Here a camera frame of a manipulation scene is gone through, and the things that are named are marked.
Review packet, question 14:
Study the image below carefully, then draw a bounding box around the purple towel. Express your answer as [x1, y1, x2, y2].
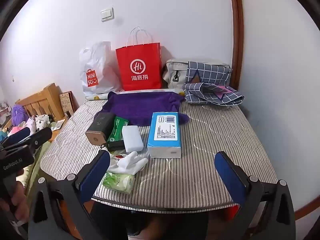
[101, 91, 190, 127]

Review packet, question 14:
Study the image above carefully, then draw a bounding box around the wooden bed headboard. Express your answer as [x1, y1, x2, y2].
[15, 83, 67, 128]

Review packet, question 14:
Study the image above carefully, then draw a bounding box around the grey plaid cloth pink star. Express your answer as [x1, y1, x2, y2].
[182, 82, 245, 105]

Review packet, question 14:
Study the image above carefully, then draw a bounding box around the dark green wipes packet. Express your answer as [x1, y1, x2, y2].
[107, 116, 130, 143]

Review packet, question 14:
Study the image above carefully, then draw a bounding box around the white wall light switch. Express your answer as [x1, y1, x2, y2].
[101, 8, 114, 22]

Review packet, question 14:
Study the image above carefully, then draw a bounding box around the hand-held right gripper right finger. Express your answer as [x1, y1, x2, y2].
[214, 151, 297, 240]

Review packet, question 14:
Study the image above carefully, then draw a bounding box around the white sponge block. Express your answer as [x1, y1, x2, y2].
[122, 125, 144, 153]

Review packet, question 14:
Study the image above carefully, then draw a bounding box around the pile of clothes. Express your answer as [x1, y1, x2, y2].
[0, 114, 66, 146]

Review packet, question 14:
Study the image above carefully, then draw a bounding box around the white glove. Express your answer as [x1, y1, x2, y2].
[107, 151, 150, 175]

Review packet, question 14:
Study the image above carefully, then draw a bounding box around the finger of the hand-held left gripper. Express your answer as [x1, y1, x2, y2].
[22, 127, 53, 152]
[3, 127, 32, 144]

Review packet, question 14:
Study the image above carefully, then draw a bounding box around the beige canvas bag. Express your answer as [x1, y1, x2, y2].
[162, 59, 232, 89]

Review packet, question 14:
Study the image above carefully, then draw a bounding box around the brown book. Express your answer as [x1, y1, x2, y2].
[59, 91, 75, 117]

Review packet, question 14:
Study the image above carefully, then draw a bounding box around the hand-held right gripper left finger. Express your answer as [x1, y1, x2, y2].
[27, 149, 130, 240]

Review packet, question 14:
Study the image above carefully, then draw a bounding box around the brown wooden door frame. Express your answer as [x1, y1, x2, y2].
[227, 0, 244, 92]

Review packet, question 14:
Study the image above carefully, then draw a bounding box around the purple plush toy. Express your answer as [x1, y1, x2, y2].
[11, 104, 27, 126]

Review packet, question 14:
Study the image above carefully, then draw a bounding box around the blue tissue pack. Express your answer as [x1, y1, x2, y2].
[147, 112, 182, 158]

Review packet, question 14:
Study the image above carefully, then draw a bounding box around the white plastic shopping bag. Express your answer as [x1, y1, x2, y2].
[79, 41, 123, 94]

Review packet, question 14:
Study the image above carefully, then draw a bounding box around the light green tissue packet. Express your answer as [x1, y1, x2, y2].
[102, 172, 136, 195]

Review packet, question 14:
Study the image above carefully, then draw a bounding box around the grey plaid fabric pouch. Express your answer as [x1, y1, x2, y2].
[185, 61, 232, 85]

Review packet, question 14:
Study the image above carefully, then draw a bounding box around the grey striped mattress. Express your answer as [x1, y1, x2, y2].
[40, 97, 278, 214]

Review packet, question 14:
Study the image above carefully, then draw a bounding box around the red paper shopping bag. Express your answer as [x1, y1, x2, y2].
[115, 27, 163, 91]

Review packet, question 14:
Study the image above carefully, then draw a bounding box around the dark box with gold base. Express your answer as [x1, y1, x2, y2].
[85, 112, 115, 146]

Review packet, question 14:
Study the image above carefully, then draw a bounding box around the person's left hand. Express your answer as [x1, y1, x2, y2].
[0, 169, 31, 221]

